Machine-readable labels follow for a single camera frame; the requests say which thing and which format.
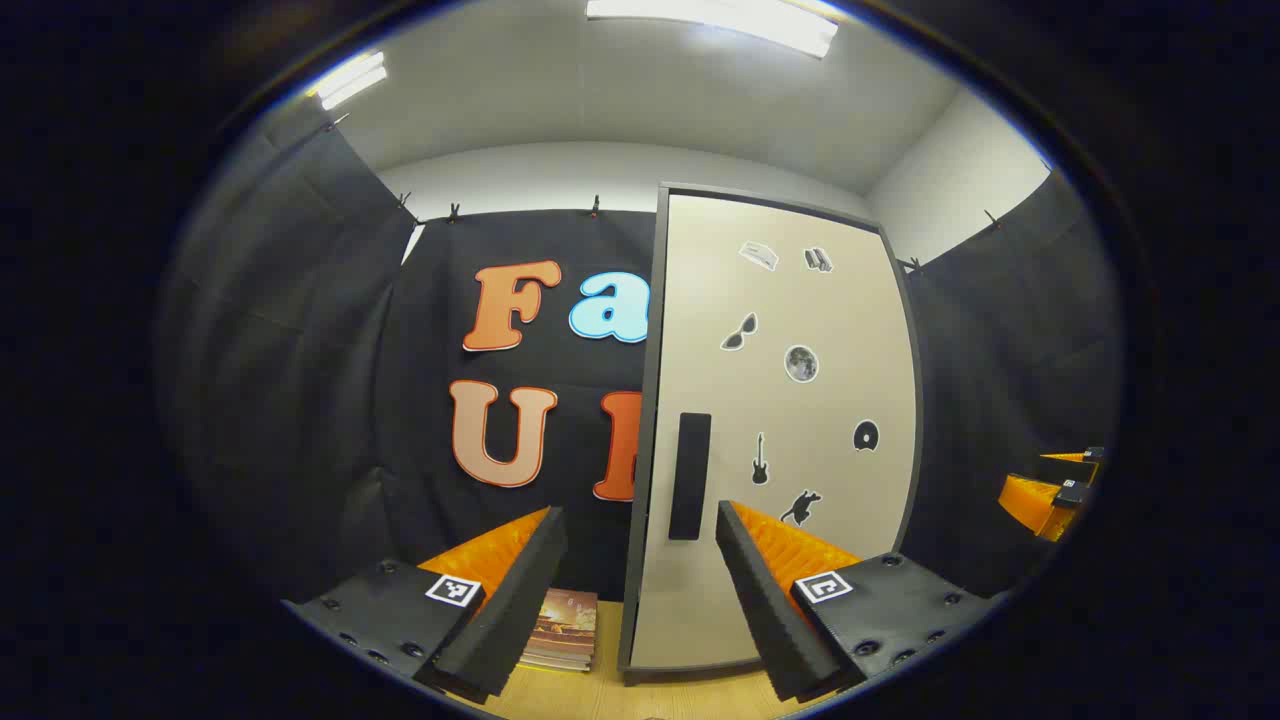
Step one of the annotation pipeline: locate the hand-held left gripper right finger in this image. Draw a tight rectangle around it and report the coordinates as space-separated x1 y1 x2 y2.
715 500 1006 704

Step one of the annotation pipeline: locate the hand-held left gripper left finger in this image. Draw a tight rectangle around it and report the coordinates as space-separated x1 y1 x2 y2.
283 505 569 706

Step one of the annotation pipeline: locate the grey cabinet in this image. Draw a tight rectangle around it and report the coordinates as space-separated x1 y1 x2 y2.
617 183 926 686

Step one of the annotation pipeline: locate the white edged book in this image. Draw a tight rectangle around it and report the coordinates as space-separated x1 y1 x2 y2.
518 646 593 673

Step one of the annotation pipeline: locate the black backdrop cloth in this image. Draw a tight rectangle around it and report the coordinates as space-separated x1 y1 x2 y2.
160 95 1126 611

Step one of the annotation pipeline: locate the small ceiling light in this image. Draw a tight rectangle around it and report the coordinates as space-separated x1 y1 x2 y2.
305 50 389 111

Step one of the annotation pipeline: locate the large ceiling light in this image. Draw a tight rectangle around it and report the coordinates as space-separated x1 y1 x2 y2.
585 0 841 59

